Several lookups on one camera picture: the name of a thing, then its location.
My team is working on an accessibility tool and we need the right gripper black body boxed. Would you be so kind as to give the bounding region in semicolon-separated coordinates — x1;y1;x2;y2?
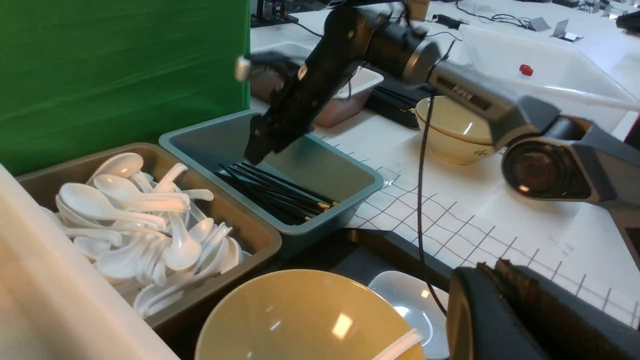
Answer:
244;48;361;165

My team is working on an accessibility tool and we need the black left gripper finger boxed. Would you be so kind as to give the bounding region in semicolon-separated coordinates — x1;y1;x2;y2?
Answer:
446;259;640;360

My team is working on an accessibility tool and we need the white square sauce dish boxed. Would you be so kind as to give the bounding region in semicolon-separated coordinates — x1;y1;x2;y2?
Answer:
368;270;450;360

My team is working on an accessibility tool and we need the white ceramic soup spoon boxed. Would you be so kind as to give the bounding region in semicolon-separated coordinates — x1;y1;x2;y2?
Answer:
372;328;424;360

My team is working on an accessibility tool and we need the yellow noodle bowl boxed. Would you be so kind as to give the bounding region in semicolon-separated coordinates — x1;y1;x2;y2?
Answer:
194;269;415;360

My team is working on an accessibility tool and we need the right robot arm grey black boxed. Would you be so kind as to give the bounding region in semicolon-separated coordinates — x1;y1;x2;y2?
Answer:
234;7;640;263

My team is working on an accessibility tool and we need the yellow rice bowl background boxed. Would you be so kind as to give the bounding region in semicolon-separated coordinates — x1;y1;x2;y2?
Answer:
414;96;496;166

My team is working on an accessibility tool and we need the pink plastic bin background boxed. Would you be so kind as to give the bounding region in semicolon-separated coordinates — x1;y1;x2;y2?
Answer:
250;66;385;129

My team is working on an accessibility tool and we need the blue-grey chopstick bin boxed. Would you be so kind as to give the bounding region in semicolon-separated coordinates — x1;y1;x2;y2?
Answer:
158;109;384;259

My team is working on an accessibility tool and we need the bundle of black chopsticks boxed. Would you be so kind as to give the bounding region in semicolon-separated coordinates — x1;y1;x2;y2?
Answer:
215;162;339;226

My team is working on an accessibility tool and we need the black serving tray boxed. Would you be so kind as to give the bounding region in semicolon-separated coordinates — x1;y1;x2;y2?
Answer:
157;228;452;360

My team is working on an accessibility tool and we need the pile of white spoons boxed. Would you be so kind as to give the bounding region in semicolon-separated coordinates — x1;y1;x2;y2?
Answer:
42;152;250;318

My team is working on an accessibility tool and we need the green backdrop cloth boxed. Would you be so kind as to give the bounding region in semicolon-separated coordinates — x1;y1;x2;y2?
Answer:
0;0;250;176

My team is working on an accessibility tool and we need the red bottle cap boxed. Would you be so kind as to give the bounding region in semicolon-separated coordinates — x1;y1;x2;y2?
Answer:
518;64;534;77

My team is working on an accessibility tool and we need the white tub background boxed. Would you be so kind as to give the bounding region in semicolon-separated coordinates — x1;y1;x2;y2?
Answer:
459;25;639;132

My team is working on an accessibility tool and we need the grey-brown spoon bin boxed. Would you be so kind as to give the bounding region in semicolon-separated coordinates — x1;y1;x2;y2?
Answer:
17;142;282;340

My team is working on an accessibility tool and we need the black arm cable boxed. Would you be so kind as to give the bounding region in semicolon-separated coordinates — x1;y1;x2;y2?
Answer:
416;40;457;317

